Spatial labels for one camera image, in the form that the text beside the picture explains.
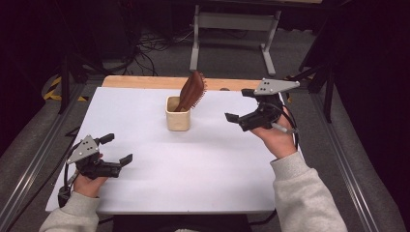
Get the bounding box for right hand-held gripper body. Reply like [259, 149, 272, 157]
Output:
[238, 77, 301, 133]

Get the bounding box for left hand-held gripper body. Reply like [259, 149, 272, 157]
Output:
[66, 134, 123, 181]

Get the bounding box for brown wooden hairbrush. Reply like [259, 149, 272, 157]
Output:
[173, 71, 207, 113]

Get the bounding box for cream square cup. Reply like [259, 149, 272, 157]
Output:
[165, 95, 191, 132]

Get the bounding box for person's left hand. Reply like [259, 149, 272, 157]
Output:
[73, 173, 109, 198]

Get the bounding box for person's right hand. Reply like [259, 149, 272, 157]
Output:
[249, 105, 298, 160]

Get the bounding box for black tripod stand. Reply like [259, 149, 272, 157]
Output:
[57, 54, 107, 115]
[284, 47, 337, 124]

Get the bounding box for white table cover sheet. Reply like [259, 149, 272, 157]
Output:
[44, 86, 306, 216]

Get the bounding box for yellow black hazard tape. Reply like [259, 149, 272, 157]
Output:
[43, 75, 89, 102]

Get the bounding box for grey metal stand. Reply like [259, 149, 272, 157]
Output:
[189, 4, 282, 77]

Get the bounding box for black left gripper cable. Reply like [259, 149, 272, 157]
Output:
[57, 160, 80, 209]

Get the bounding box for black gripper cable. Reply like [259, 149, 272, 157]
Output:
[278, 102, 301, 151]
[57, 160, 80, 209]

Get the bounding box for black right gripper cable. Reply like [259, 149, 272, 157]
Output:
[278, 102, 301, 151]

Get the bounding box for aluminium rail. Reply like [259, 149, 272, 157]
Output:
[310, 93, 381, 232]
[0, 83, 86, 226]

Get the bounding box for bundle of black floor cables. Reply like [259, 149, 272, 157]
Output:
[122, 27, 194, 76]

